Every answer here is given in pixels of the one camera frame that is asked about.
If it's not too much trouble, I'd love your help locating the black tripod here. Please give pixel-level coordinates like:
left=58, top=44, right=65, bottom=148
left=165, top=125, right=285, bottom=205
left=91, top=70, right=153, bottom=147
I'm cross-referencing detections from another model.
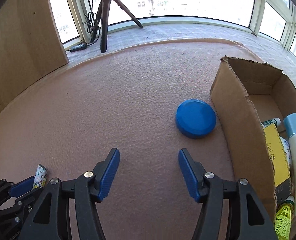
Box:
left=91, top=0, right=144, bottom=54

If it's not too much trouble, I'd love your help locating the green tube white cap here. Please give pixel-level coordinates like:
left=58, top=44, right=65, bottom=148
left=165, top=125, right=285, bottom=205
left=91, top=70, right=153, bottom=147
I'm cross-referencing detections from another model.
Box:
left=261, top=117, right=281, bottom=128

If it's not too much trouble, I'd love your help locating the cardboard box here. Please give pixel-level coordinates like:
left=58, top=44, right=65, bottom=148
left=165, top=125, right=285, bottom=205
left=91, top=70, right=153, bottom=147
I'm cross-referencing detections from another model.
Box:
left=210, top=56, right=296, bottom=240

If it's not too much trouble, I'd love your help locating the patterned slim tube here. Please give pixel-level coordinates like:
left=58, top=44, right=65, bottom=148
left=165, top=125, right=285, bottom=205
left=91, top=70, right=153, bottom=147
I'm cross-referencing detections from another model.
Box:
left=33, top=164, right=49, bottom=189

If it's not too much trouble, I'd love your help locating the yellow booklet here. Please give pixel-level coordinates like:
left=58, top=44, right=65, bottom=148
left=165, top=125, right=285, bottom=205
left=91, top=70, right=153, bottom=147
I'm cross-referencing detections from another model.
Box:
left=262, top=124, right=292, bottom=207

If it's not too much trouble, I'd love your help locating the blue round lid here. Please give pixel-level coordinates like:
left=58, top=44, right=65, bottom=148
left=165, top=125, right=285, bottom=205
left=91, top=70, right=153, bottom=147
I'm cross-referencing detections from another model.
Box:
left=176, top=99, right=217, bottom=139

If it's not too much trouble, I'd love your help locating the black inline cable controller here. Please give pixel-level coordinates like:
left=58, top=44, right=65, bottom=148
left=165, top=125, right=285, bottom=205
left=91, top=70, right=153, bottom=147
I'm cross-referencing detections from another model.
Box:
left=70, top=43, right=88, bottom=53

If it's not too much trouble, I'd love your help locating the pink blanket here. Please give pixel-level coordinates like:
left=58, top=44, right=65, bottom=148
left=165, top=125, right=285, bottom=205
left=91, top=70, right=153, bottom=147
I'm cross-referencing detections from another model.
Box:
left=0, top=38, right=263, bottom=240

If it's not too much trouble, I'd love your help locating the yellow shuttlecock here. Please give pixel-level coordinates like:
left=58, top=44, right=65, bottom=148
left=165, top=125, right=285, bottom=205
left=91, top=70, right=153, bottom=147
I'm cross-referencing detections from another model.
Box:
left=274, top=196, right=295, bottom=240

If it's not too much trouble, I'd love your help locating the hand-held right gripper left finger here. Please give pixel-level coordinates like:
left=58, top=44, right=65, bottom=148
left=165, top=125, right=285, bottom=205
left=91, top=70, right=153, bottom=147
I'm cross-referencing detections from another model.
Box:
left=18, top=148, right=120, bottom=240

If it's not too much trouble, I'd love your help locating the checked grey cloth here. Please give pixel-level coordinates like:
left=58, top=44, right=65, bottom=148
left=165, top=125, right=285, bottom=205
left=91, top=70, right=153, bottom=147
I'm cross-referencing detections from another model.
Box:
left=68, top=22, right=296, bottom=80

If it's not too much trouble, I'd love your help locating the large light wooden board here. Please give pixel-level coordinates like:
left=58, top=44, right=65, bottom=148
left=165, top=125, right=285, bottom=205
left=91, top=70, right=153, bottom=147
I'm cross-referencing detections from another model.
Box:
left=0, top=0, right=70, bottom=117

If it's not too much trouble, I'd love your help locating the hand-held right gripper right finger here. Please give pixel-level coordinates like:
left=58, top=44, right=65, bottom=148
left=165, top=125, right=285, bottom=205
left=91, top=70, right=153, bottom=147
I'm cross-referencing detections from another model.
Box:
left=178, top=148, right=278, bottom=240

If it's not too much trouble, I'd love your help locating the black ring light cable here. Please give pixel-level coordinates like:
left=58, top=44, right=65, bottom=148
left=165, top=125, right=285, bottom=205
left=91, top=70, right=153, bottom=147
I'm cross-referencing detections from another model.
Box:
left=83, top=0, right=101, bottom=44

